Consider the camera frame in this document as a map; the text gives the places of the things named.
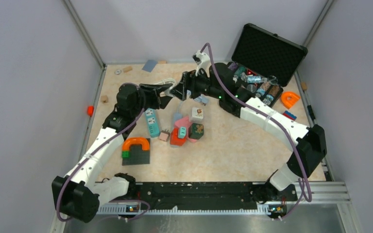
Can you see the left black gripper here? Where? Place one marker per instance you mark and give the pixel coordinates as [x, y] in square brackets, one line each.
[153, 91]

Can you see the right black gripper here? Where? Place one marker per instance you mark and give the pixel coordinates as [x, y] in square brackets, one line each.
[188, 82]

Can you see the teal power strip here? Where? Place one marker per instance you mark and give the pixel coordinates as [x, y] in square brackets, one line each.
[152, 123]

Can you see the white cube socket adapter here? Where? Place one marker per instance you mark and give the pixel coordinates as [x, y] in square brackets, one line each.
[196, 115]

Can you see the pink triangular power strip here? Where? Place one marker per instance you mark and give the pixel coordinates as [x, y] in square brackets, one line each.
[184, 122]

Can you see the teal small plug adapter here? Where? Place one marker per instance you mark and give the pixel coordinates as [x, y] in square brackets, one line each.
[182, 133]

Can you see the dark green cube adapter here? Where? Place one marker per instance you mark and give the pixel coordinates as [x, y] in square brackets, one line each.
[196, 131]

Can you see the red cube socket adapter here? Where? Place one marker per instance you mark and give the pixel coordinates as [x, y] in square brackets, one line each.
[175, 140]

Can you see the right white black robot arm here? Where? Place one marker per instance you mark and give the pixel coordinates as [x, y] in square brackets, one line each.
[307, 143]

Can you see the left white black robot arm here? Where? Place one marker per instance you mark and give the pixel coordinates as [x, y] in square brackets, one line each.
[77, 194]

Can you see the pink brown charger plug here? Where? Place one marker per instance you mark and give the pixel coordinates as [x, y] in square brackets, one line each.
[164, 135]

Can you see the grey blue card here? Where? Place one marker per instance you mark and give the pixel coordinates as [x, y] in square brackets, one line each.
[149, 65]

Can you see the wooden block top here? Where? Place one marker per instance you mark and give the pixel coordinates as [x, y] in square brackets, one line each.
[127, 69]

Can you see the wooden block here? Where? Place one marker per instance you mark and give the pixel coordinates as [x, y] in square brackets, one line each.
[303, 86]
[127, 69]
[104, 99]

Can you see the wooden block left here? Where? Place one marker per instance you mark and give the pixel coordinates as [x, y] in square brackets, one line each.
[104, 99]

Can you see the orange arch block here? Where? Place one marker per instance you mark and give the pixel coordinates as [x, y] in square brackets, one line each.
[143, 142]

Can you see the dark grey building baseplate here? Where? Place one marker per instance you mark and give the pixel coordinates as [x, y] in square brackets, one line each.
[137, 156]

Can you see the green small brick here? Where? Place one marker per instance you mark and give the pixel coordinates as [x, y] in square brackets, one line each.
[125, 154]

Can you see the red orange clip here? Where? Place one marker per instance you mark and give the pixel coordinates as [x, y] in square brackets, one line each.
[90, 110]

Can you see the black open case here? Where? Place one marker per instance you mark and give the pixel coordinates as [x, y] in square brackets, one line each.
[268, 54]

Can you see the orange arch toy right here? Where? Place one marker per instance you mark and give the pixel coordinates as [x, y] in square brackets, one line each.
[289, 99]

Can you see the red blue brick stack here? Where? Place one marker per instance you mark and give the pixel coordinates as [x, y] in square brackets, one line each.
[289, 115]

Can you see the wooden block right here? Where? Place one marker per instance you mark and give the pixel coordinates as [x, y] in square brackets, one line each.
[303, 86]

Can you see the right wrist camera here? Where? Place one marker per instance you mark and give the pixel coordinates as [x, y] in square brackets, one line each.
[202, 61]

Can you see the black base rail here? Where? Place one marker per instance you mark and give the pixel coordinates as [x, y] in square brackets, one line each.
[211, 196]

